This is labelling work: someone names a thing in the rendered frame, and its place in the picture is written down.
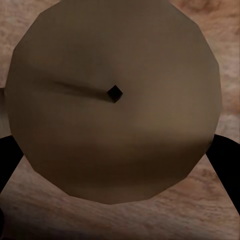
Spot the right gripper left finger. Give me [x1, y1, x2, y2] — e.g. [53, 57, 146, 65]
[0, 135, 24, 193]

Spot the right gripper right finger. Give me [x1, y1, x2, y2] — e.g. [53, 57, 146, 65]
[206, 134, 240, 214]

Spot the pillar candle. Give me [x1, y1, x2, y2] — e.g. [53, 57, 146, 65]
[0, 88, 12, 139]
[4, 0, 223, 205]

